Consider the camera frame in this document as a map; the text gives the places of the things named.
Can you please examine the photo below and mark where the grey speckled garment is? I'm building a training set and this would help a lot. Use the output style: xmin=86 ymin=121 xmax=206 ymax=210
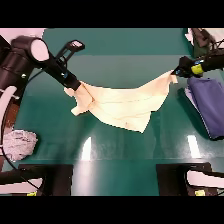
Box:
xmin=1 ymin=129 xmax=39 ymax=163

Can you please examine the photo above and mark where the black cable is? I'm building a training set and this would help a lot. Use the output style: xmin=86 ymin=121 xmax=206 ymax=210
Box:
xmin=0 ymin=141 xmax=46 ymax=196

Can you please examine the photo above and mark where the blue garment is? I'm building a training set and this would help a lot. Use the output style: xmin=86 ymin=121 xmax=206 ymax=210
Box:
xmin=184 ymin=76 xmax=224 ymax=141

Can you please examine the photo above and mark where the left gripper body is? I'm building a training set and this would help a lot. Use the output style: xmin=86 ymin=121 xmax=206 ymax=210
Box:
xmin=49 ymin=60 xmax=83 ymax=92

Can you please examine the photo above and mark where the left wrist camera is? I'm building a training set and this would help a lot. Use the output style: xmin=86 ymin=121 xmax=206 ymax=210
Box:
xmin=54 ymin=39 xmax=86 ymax=68

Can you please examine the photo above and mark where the cream T-shirt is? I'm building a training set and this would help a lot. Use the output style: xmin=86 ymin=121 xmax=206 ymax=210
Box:
xmin=63 ymin=70 xmax=179 ymax=134

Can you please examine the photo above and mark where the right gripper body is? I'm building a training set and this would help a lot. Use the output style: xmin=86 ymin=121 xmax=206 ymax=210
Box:
xmin=171 ymin=55 xmax=198 ymax=79

